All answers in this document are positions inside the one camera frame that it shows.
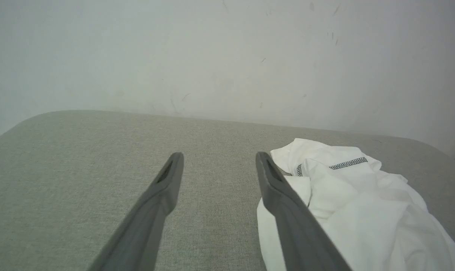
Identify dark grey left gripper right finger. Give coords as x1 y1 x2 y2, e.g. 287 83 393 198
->
255 152 352 271

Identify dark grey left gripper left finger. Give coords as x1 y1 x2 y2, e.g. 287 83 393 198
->
88 152 185 271

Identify white garment with grey stitching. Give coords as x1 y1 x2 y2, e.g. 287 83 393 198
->
257 138 455 271

